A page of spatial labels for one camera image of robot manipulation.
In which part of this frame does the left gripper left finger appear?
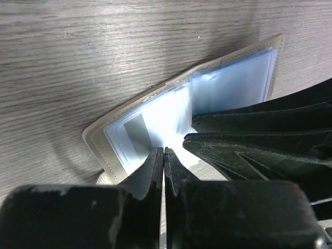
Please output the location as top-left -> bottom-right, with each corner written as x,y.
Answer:
1,148 -> 164,248

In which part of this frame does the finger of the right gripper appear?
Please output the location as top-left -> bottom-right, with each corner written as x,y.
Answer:
183,132 -> 331,204
192,79 -> 331,133

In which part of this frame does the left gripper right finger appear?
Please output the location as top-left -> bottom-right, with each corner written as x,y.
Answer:
164,148 -> 324,248

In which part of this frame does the white card with magnetic stripe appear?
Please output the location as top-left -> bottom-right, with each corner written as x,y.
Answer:
103,114 -> 164,172

